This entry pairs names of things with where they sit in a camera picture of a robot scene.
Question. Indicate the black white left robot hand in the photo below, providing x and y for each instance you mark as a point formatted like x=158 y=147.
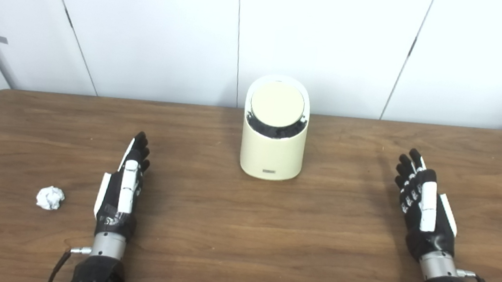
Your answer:
x=112 y=201

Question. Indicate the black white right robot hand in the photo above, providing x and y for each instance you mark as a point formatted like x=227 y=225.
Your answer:
x=433 y=240

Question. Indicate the white paper ball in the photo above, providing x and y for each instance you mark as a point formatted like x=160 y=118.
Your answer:
x=50 y=198

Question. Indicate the cream-colored bin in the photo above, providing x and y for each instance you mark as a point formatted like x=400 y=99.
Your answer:
x=271 y=155

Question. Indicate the round cream bin lid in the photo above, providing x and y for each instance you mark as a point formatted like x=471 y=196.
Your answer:
x=277 y=105

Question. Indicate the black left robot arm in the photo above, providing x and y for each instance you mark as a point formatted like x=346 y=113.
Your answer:
x=99 y=272

